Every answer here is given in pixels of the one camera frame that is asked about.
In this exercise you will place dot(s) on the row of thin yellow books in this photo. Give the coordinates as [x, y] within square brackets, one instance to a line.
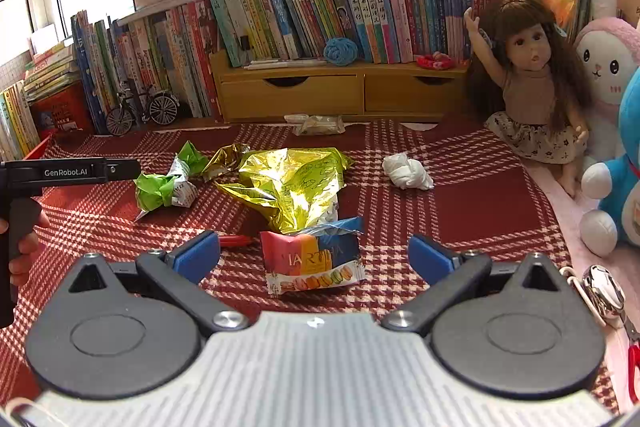
[17, 122]

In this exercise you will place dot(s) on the green white wrapper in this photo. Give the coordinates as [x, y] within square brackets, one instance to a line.
[160, 192]

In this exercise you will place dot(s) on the wooden drawer organizer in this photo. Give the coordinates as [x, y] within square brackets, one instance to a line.
[300, 94]

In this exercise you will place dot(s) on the small green wrapper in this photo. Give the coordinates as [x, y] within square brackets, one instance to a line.
[192, 154]

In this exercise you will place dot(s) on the blue yarn ball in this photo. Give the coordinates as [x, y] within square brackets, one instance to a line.
[340, 51]

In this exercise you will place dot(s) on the red plaid blanket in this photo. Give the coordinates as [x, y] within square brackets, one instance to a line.
[450, 217]

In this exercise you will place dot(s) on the macaron print snack packet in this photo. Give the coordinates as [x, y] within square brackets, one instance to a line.
[312, 257]

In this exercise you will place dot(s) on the red pen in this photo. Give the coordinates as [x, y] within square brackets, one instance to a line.
[235, 241]

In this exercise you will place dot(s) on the blue cat plush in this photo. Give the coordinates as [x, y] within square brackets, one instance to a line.
[620, 187]

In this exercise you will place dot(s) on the stack of flat books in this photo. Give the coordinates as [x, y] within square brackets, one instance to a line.
[50, 72]

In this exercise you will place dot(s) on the silver round object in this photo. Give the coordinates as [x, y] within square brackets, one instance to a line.
[602, 294]

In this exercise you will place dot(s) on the crumpled gold wrapper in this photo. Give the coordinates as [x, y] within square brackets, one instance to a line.
[227, 159]

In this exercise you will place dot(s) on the long-haired doll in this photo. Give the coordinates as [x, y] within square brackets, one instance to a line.
[530, 82]

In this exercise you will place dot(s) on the pink white rabbit plush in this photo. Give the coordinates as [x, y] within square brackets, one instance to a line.
[610, 67]

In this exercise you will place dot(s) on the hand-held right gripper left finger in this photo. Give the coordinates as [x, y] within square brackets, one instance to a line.
[197, 254]

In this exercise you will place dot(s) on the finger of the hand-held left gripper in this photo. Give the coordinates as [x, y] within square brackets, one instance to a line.
[122, 169]

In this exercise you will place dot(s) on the red crochet piece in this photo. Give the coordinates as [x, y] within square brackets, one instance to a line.
[437, 61]

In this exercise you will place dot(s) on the red plastic crate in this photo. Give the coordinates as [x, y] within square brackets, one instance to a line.
[60, 112]

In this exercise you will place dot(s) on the red plastic tray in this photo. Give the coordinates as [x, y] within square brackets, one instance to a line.
[42, 147]

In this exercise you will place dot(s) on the large gold snack bag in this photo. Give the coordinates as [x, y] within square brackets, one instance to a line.
[290, 187]

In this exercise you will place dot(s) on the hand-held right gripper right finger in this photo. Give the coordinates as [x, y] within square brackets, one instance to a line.
[430, 257]

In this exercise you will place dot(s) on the clear plastic wrapper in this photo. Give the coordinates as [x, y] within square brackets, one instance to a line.
[317, 124]

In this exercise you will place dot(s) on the miniature black bicycle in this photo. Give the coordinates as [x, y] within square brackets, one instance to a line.
[142, 109]

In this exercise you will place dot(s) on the person's left hand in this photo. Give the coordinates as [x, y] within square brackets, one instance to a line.
[27, 252]

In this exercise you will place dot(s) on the crumpled white tissue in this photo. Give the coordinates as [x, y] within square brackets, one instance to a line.
[407, 172]

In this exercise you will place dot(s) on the row of pale-spined books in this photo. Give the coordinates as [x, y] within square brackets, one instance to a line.
[185, 57]

